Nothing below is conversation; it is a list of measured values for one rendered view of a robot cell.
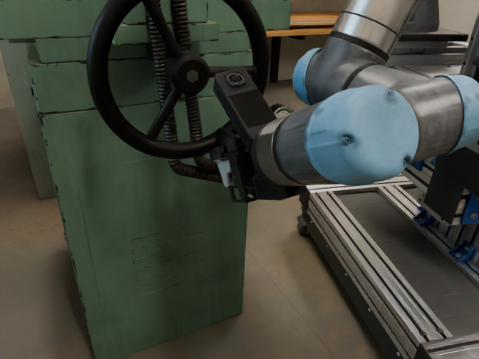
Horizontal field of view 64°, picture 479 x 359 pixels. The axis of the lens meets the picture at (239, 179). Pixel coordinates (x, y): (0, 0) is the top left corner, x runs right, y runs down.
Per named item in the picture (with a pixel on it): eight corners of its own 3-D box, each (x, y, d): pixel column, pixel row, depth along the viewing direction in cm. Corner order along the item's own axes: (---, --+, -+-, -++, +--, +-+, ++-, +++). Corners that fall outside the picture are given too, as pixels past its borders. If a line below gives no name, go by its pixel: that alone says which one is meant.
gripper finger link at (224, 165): (209, 189, 61) (229, 189, 53) (201, 153, 61) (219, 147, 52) (227, 184, 62) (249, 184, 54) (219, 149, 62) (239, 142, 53)
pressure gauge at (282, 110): (269, 142, 86) (271, 108, 82) (261, 137, 89) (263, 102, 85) (292, 139, 89) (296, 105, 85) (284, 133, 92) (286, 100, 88)
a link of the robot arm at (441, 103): (413, 56, 43) (333, 70, 39) (512, 81, 34) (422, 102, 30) (399, 122, 47) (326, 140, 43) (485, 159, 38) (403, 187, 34)
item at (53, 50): (40, 63, 65) (34, 38, 63) (35, 43, 81) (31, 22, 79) (248, 51, 81) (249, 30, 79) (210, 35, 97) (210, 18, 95)
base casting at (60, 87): (35, 115, 68) (23, 63, 64) (29, 54, 113) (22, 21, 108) (256, 92, 86) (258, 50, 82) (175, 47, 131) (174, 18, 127)
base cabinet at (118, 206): (94, 370, 102) (34, 117, 68) (71, 244, 147) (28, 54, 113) (244, 314, 120) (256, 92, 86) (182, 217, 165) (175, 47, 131)
